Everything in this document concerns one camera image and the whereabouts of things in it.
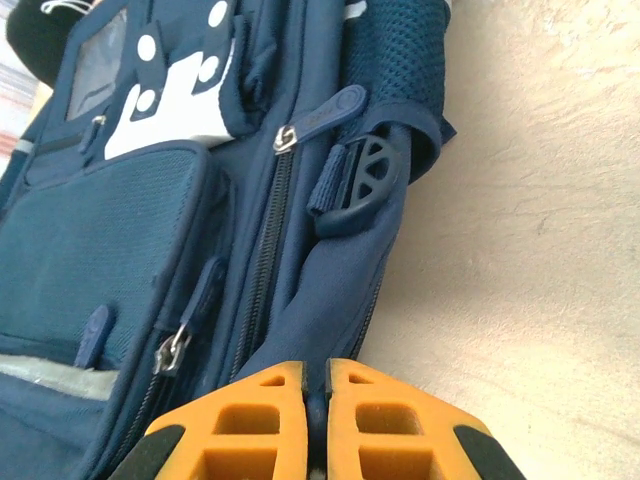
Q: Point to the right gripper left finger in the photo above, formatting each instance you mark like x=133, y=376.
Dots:
x=250, y=425

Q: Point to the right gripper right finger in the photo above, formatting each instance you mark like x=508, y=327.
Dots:
x=390, y=425

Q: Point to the navy blue backpack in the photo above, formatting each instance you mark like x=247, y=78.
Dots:
x=150, y=225

